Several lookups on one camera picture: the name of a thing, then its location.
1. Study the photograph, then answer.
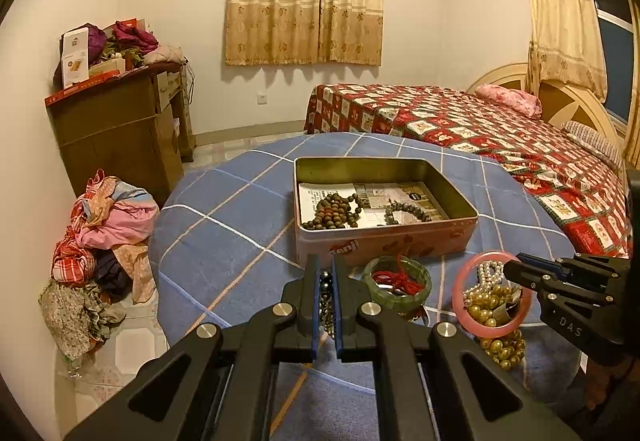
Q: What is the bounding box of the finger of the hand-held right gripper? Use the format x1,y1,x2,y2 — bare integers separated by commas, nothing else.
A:
503,263,632,368
517,252,632,290

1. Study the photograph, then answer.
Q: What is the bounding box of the white upright box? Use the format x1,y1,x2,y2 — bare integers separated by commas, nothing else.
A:
61,23,101,89

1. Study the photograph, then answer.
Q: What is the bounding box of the dark metallic bead bracelet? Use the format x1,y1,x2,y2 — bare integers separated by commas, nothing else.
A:
317,271,336,339

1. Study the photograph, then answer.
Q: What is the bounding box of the pile of colourful clothes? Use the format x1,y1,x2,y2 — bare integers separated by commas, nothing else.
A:
39,169,161,362

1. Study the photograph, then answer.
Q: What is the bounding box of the window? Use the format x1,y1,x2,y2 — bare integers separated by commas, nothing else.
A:
585,0,640,126

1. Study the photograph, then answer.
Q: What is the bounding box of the striped pillow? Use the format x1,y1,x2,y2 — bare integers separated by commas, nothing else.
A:
562,121,623,156

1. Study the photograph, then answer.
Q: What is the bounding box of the pink pillow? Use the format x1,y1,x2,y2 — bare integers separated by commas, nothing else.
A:
475,84,542,118

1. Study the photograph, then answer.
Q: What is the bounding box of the red string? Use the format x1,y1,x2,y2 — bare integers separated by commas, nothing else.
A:
372,255,423,294

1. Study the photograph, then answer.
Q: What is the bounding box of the printed paper liner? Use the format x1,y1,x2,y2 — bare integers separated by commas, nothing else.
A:
298,181,451,228

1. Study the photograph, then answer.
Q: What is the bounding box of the red flat box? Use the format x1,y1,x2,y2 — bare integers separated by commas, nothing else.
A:
44,71,123,108

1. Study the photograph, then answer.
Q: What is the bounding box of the pink metal tin box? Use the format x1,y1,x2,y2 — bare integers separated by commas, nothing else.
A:
292,156,480,269

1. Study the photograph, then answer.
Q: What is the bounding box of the green jade bangle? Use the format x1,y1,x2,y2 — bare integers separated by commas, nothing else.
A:
363,257,432,309

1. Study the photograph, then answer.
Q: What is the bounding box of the grey-green bead bracelet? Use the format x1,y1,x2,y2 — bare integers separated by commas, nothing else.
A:
384,202,432,227

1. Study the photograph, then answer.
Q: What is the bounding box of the purple and pink clothes heap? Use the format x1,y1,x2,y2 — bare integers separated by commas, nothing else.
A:
87,21,188,69

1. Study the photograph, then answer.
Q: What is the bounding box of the brown wooden bead string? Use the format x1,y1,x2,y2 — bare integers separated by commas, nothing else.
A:
301,192,368,230

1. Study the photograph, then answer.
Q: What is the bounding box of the white pearl necklace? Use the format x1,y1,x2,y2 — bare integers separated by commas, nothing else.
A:
475,261,508,294

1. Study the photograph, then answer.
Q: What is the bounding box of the brown wooden cabinet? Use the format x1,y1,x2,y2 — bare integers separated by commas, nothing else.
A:
50,62,196,206

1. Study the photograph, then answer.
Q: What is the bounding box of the beige small box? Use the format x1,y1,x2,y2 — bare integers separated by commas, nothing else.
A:
89,58,126,80

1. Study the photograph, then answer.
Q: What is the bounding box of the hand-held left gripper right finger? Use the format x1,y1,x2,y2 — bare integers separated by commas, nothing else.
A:
330,253,583,441

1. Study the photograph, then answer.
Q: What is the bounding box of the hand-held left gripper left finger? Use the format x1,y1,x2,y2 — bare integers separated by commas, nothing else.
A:
62,253,323,441

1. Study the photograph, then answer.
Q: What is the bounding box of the bed with red patterned cover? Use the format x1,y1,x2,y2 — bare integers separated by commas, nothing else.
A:
303,83,633,259

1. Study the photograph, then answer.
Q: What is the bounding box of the narrow beige patterned curtain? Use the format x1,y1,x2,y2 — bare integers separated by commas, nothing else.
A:
518,0,608,102

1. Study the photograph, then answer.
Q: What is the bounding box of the blue checked tablecloth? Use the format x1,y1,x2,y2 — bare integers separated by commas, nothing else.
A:
148,132,588,441

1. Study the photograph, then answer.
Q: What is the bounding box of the golden bead necklace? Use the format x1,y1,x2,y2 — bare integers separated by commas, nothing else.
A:
462,285,526,372

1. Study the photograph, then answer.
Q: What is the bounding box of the cream wooden headboard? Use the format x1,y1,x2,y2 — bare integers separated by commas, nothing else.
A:
467,62,626,156

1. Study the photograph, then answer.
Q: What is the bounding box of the pink bangle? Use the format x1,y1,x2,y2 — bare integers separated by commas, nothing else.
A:
452,251,533,333

